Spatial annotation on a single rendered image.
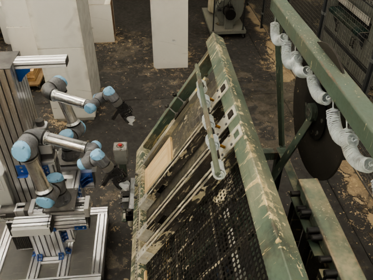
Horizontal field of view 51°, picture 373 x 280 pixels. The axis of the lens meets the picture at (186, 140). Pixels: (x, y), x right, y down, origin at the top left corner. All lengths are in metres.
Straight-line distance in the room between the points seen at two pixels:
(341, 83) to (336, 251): 0.78
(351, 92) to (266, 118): 3.74
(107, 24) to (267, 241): 6.63
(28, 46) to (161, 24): 2.24
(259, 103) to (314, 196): 4.13
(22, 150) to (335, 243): 1.78
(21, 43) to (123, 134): 2.67
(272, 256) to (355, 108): 0.75
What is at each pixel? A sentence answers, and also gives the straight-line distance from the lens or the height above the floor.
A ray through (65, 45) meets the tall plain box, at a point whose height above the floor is 1.12.
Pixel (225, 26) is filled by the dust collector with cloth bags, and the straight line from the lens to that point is 7.99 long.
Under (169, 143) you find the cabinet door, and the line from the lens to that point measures 3.09.
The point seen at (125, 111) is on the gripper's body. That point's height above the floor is 1.50.
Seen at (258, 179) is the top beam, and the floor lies 1.94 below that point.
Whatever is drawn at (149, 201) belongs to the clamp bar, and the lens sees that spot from 2.96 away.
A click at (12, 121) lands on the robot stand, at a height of 1.65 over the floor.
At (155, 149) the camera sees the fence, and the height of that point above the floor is 1.07.
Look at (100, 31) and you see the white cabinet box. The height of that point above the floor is 0.22.
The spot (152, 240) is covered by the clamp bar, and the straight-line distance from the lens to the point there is 2.58.
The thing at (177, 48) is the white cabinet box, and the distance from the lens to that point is 6.70.
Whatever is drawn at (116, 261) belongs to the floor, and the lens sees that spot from 3.89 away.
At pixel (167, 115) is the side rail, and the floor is 1.23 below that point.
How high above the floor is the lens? 3.12
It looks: 37 degrees down
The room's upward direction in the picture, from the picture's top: straight up
